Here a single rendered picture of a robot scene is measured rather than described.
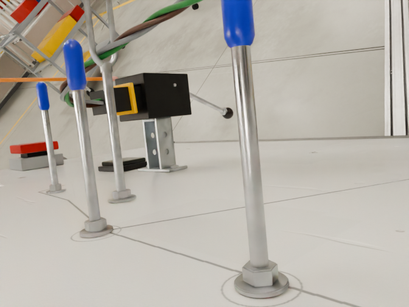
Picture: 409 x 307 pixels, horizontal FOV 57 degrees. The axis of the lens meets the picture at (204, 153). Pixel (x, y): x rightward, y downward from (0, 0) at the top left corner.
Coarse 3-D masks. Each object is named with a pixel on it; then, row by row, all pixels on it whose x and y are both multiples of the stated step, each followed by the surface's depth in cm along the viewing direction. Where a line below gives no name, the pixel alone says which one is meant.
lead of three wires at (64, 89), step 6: (90, 60) 23; (90, 66) 24; (66, 84) 25; (60, 90) 26; (66, 90) 25; (60, 96) 26; (66, 96) 27; (66, 102) 28; (72, 102) 28; (90, 102) 30; (96, 102) 31; (102, 102) 31
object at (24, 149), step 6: (18, 144) 51; (24, 144) 49; (30, 144) 50; (36, 144) 50; (42, 144) 51; (54, 144) 52; (12, 150) 52; (18, 150) 50; (24, 150) 49; (30, 150) 50; (36, 150) 50; (42, 150) 51; (24, 156) 51; (30, 156) 51; (36, 156) 51
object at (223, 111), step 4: (176, 84) 35; (192, 96) 40; (196, 96) 40; (196, 100) 40; (200, 100) 41; (204, 100) 41; (204, 104) 41; (208, 104) 42; (212, 104) 42; (216, 108) 43; (220, 108) 43; (224, 108) 44; (220, 112) 44; (224, 112) 44
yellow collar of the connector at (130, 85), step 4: (124, 84) 32; (128, 84) 32; (132, 84) 32; (128, 88) 32; (132, 88) 32; (132, 92) 32; (132, 96) 32; (132, 100) 32; (132, 104) 32; (132, 108) 32; (136, 108) 32; (120, 112) 33; (124, 112) 33; (128, 112) 32; (132, 112) 32; (136, 112) 32
